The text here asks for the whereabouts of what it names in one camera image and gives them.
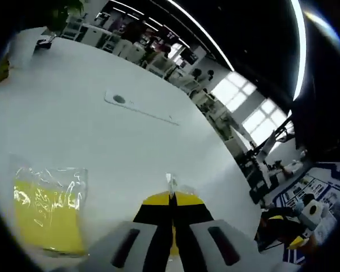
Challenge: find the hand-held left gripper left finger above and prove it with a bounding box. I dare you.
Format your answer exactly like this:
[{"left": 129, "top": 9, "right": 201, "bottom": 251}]
[{"left": 87, "top": 191, "right": 177, "bottom": 272}]

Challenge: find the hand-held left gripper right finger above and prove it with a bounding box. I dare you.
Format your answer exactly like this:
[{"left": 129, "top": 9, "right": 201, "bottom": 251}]
[{"left": 169, "top": 190, "right": 273, "bottom": 272}]

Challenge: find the bright window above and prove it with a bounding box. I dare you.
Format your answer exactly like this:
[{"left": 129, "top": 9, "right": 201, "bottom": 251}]
[
  {"left": 211, "top": 72, "right": 257, "bottom": 113},
  {"left": 242, "top": 99, "right": 287, "bottom": 140}
]

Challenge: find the curved ceiling light strip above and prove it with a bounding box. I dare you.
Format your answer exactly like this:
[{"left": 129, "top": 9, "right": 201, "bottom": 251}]
[{"left": 290, "top": 0, "right": 307, "bottom": 101}]

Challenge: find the long ceiling light strip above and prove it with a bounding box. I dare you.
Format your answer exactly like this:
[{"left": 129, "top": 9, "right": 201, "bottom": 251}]
[{"left": 169, "top": 0, "right": 235, "bottom": 71}]

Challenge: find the yellow tissue box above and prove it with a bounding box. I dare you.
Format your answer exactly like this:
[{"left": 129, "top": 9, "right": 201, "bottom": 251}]
[{"left": 0, "top": 54, "right": 11, "bottom": 84}]

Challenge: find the potted green plant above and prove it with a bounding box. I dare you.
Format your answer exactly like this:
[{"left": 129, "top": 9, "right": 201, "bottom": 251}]
[{"left": 33, "top": 0, "right": 86, "bottom": 52}]

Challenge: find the wall poster with small pictures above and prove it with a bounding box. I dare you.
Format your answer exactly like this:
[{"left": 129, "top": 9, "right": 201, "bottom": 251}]
[{"left": 273, "top": 163, "right": 340, "bottom": 216}]

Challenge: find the table cable cover strip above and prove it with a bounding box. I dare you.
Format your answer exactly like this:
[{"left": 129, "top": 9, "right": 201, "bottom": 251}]
[{"left": 104, "top": 90, "right": 181, "bottom": 126}]

